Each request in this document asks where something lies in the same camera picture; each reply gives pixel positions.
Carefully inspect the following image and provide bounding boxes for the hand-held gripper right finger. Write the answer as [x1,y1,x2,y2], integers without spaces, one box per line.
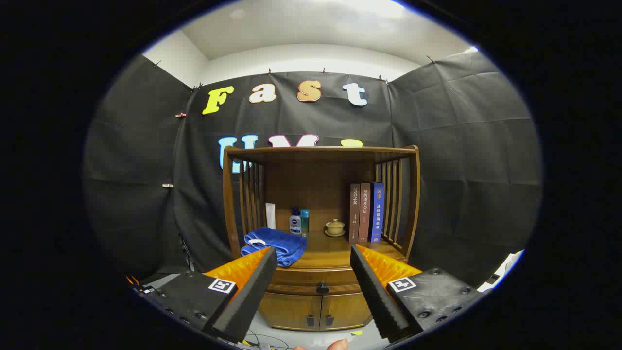
[350,244,486,343]

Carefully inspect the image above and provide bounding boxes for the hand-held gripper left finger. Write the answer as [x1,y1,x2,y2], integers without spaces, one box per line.
[134,246,278,344]

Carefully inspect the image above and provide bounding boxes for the wooden drawer with black knob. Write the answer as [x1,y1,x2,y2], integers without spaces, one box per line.
[266,266,363,296]

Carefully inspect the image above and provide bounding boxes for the wooden cabinet door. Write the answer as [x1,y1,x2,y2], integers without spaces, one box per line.
[258,292,322,331]
[319,293,374,331]

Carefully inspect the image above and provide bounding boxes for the wooden countertop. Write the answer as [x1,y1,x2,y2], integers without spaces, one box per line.
[242,231,408,270]

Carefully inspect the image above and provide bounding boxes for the brown wooden cabinet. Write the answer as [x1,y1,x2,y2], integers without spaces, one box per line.
[223,145,421,332]

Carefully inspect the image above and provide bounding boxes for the blue folded towel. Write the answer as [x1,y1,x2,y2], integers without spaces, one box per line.
[241,227,308,268]

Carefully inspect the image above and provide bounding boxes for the blue book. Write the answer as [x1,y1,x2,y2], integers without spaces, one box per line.
[369,182,385,243]

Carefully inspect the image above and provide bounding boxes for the reddish brown book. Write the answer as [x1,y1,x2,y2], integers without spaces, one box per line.
[360,183,372,243]

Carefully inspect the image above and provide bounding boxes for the dark brown book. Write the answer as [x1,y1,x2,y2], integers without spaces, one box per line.
[349,184,362,244]

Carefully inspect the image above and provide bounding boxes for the white object at edge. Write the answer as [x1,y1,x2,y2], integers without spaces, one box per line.
[479,249,525,292]

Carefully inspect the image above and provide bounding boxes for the black backdrop cloth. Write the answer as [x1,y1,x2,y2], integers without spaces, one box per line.
[83,49,543,292]

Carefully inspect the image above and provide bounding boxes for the thin floor cables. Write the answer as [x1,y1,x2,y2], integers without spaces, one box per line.
[243,328,292,350]

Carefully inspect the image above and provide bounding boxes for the dark floor equipment with wires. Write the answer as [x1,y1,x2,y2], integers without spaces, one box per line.
[126,275,156,294]

